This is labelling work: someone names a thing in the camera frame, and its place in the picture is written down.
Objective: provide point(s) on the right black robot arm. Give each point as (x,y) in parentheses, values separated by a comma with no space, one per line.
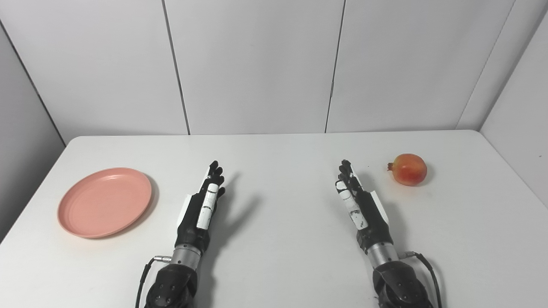
(398,282)

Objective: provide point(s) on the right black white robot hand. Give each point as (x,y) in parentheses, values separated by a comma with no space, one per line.
(373,222)

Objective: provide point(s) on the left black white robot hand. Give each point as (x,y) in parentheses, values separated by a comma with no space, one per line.
(192,224)

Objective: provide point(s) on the red yellow pomegranate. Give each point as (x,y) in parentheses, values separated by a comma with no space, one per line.
(409,170)

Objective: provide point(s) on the pink plate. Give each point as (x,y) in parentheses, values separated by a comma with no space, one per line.
(105,203)

